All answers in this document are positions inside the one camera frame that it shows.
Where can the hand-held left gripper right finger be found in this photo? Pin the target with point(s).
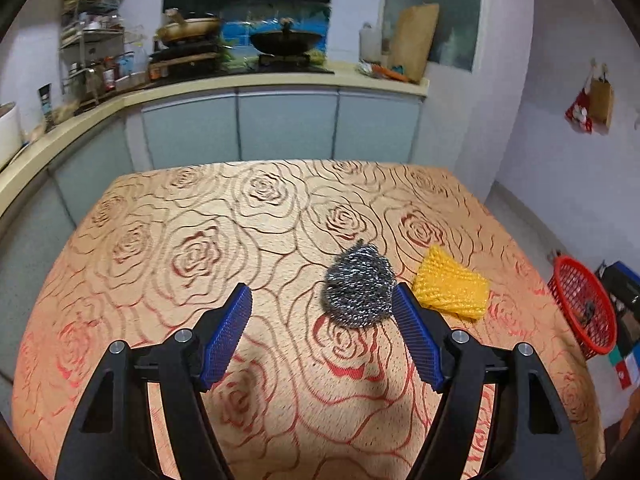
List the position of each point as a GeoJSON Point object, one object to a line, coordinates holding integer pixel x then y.
{"type": "Point", "coordinates": [417, 335]}

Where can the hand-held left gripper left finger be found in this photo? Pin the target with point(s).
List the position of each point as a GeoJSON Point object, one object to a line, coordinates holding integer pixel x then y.
{"type": "Point", "coordinates": [225, 335]}

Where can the steel wool scrubber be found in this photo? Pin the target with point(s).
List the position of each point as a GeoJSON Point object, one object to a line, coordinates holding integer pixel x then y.
{"type": "Point", "coordinates": [357, 285]}

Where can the red plastic mesh basket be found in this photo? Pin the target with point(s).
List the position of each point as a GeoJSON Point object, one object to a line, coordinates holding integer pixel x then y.
{"type": "Point", "coordinates": [562, 280]}

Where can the yellow foam net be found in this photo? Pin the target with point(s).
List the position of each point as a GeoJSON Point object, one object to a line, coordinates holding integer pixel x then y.
{"type": "Point", "coordinates": [450, 285]}

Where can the grey lower kitchen cabinets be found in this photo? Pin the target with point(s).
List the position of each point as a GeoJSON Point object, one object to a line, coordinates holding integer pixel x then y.
{"type": "Point", "coordinates": [285, 125]}

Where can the beige kitchen countertop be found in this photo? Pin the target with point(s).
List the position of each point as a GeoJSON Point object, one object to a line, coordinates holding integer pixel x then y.
{"type": "Point", "coordinates": [280, 80]}

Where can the orange kitchen utensil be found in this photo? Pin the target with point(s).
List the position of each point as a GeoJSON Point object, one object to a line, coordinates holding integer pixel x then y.
{"type": "Point", "coordinates": [392, 72]}

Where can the black gas hob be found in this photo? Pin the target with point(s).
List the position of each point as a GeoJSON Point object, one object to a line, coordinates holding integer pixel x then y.
{"type": "Point", "coordinates": [280, 67]}

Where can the red hanging cloth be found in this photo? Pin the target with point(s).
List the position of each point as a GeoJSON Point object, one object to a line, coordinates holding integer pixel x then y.
{"type": "Point", "coordinates": [579, 112]}

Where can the red sauce jar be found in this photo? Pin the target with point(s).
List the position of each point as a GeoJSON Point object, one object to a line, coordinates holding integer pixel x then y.
{"type": "Point", "coordinates": [109, 77]}

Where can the black portable stove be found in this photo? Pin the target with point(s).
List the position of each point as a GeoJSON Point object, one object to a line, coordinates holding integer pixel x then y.
{"type": "Point", "coordinates": [185, 55]}

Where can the clear plastic container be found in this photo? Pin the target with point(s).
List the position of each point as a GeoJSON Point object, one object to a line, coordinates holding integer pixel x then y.
{"type": "Point", "coordinates": [132, 67]}

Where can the black packet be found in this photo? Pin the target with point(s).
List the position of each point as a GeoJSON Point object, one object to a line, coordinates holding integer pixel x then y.
{"type": "Point", "coordinates": [46, 105]}

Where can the wooden cutting board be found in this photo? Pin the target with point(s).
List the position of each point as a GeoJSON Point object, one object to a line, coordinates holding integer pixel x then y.
{"type": "Point", "coordinates": [412, 42]}

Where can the white plastic bottle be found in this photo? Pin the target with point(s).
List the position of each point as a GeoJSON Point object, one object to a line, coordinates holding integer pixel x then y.
{"type": "Point", "coordinates": [370, 45]}

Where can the brown paper bag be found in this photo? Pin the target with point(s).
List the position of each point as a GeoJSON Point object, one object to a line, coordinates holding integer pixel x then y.
{"type": "Point", "coordinates": [602, 102]}

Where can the white rice cooker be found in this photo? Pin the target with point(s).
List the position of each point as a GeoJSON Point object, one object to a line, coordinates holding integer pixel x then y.
{"type": "Point", "coordinates": [9, 130]}

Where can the black wok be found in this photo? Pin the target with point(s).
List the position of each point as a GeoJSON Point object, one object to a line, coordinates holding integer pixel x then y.
{"type": "Point", "coordinates": [287, 40]}

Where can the golden pan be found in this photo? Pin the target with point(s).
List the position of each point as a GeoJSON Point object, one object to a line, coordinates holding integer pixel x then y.
{"type": "Point", "coordinates": [190, 27]}

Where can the metal spice rack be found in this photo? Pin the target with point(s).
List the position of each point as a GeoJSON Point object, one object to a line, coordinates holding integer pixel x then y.
{"type": "Point", "coordinates": [90, 35]}

